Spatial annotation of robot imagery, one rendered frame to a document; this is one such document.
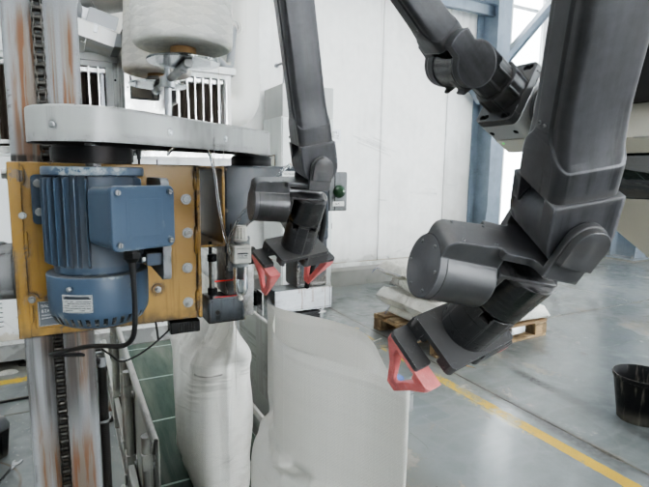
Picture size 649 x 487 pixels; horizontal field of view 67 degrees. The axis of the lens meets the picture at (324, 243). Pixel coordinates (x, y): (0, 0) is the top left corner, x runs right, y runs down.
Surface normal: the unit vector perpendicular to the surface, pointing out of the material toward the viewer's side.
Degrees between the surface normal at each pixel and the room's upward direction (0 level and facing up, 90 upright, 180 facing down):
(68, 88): 90
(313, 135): 102
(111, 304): 91
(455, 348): 43
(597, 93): 118
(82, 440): 90
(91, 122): 90
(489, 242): 29
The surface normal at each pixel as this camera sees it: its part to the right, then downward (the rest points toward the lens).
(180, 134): 0.92, 0.07
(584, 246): 0.15, 0.58
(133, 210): 0.79, 0.10
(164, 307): 0.46, 0.13
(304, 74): 0.30, 0.33
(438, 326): 0.35, -0.63
